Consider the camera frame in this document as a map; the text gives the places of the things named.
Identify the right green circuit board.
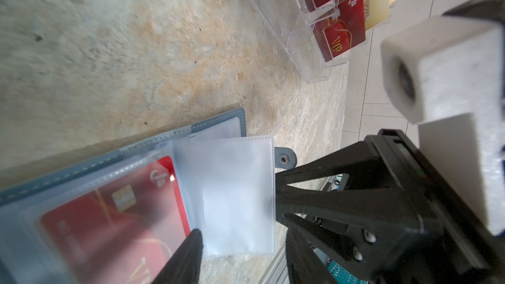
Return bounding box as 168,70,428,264
314,248,368,284

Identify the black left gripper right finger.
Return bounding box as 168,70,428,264
285,228,337,284

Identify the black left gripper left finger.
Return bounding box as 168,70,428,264
152,229,204,284

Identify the clear acrylic card tray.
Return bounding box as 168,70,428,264
251,0,371,83

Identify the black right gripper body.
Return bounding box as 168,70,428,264
365,130,504,283

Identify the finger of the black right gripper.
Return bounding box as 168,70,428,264
276,189,422,280
276,141,395,197

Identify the aluminium mounting rail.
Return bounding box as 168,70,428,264
259,245,289,284

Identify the red vip card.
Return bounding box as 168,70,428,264
305,0,366,62
40,156,190,283

